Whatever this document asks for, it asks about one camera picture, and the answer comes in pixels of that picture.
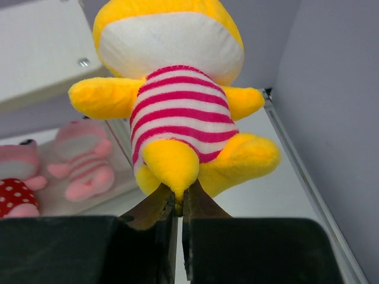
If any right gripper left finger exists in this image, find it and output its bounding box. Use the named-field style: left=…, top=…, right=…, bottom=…
left=1, top=185, right=176, bottom=283

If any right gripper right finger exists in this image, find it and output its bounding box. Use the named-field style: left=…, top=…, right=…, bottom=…
left=182, top=182, right=343, bottom=284

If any white two-tier shelf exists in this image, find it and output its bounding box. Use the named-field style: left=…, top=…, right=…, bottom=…
left=1, top=1, right=144, bottom=216

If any yellow toy pink-striped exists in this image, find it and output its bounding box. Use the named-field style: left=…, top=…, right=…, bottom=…
left=68, top=0, right=281, bottom=210

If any pink toy pink-striped shirt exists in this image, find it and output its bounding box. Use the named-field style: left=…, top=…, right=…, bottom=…
left=47, top=119, right=115, bottom=202

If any aluminium rail frame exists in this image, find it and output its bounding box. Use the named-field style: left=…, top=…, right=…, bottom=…
left=261, top=88, right=368, bottom=284

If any pink toy red polka-dot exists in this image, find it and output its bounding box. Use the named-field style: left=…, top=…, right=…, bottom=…
left=1, top=139, right=47, bottom=218

